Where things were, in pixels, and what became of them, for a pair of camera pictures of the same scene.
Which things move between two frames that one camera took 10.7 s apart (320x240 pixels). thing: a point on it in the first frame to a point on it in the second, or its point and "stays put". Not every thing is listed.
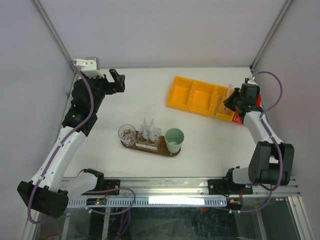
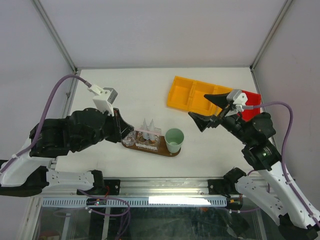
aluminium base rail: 167,187 stays put
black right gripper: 227,101 to 202,121
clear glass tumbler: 127,133 stays put
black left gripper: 113,87 to 121,127
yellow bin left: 179,93 stays put
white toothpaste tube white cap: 151,131 stays put
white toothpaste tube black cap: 145,130 stays put
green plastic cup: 174,138 stays put
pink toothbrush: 229,92 to 148,131
